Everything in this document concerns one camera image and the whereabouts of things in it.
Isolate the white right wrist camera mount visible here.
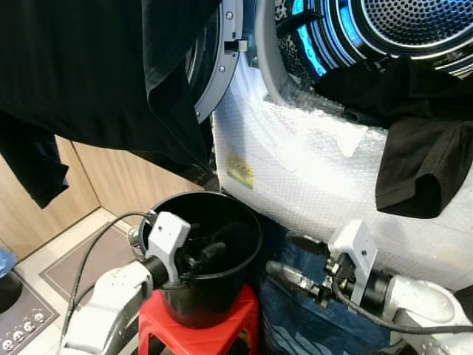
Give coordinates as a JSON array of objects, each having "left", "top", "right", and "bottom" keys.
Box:
[{"left": 328, "top": 219, "right": 380, "bottom": 306}]

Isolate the black short-sleeved shirt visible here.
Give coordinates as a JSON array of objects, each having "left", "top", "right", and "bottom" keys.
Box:
[{"left": 316, "top": 58, "right": 473, "bottom": 220}]

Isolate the black rounded object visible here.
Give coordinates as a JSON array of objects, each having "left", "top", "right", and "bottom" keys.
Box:
[{"left": 0, "top": 269, "right": 24, "bottom": 313}]

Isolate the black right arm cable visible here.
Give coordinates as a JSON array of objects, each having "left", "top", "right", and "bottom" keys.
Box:
[{"left": 331, "top": 277, "right": 473, "bottom": 335}]

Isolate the grey bordered floor mat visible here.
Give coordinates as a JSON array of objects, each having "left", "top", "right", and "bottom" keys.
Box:
[{"left": 40, "top": 220, "right": 141, "bottom": 305}]

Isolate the round grey washer door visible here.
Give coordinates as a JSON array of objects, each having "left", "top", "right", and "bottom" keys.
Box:
[{"left": 186, "top": 0, "right": 246, "bottom": 124}]

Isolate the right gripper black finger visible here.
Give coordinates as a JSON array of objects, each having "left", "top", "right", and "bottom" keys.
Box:
[
  {"left": 286, "top": 231, "right": 332, "bottom": 259},
  {"left": 265, "top": 260, "right": 324, "bottom": 303}
]

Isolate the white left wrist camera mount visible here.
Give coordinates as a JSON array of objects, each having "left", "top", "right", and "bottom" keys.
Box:
[{"left": 146, "top": 212, "right": 192, "bottom": 288}]

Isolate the large black hanging garment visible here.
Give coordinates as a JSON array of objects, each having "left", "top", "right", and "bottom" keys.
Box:
[{"left": 0, "top": 0, "right": 222, "bottom": 209}]

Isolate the grey rubber door gasket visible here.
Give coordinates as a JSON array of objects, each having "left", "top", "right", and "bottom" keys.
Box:
[{"left": 254, "top": 0, "right": 348, "bottom": 113}]

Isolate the white bubble-wrapped washing machine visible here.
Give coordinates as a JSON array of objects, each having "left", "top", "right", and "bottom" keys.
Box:
[{"left": 211, "top": 0, "right": 473, "bottom": 291}]

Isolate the white tape piece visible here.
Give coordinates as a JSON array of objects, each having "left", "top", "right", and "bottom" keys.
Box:
[{"left": 336, "top": 121, "right": 371, "bottom": 158}]

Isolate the black plastic bucket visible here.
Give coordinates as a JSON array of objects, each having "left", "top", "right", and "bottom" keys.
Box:
[{"left": 139, "top": 191, "right": 264, "bottom": 331}]

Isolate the perforated steel washer drum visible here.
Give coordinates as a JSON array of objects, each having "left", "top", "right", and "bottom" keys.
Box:
[{"left": 277, "top": 0, "right": 473, "bottom": 81}]

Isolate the dark mat with round prints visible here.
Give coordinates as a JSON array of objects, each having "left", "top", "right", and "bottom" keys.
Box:
[{"left": 0, "top": 291, "right": 61, "bottom": 355}]

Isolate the red plastic stool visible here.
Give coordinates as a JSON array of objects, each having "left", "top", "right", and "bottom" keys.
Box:
[{"left": 137, "top": 285, "right": 262, "bottom": 355}]

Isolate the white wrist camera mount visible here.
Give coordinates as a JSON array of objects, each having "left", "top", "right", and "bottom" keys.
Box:
[
  {"left": 146, "top": 212, "right": 192, "bottom": 288},
  {"left": 328, "top": 219, "right": 380, "bottom": 306}
]

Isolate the blue white-patterned bag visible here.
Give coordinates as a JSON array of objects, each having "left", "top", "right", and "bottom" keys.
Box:
[{"left": 257, "top": 220, "right": 416, "bottom": 355}]

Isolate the yellow rectangular sticker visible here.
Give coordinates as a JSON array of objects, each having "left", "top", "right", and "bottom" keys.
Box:
[{"left": 225, "top": 153, "right": 256, "bottom": 190}]

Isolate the light wooden cabinet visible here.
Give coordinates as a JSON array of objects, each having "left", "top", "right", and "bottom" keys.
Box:
[{"left": 0, "top": 136, "right": 217, "bottom": 261}]

